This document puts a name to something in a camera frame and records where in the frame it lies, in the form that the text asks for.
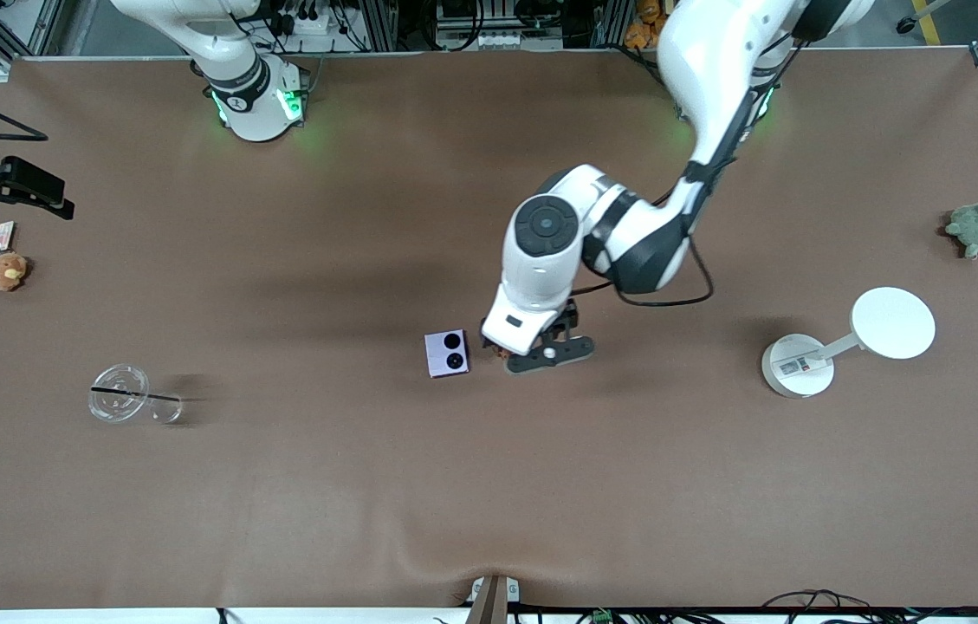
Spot brown table cover mat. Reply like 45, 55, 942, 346
0, 48, 978, 612

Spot clear plastic cup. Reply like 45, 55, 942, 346
88, 364, 185, 426

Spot white round desk lamp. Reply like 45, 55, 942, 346
761, 286, 937, 400

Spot black floor cables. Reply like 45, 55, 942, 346
761, 588, 978, 624

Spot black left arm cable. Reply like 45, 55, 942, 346
573, 39, 806, 309

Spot brown plush toy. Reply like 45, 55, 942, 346
0, 251, 31, 293

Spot orange plush toys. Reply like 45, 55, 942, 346
624, 0, 668, 49

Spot black drinking straw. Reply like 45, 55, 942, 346
91, 388, 183, 403

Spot lavender white flip phone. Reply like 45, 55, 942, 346
424, 329, 470, 380

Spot white power strip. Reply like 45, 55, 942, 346
276, 0, 342, 40

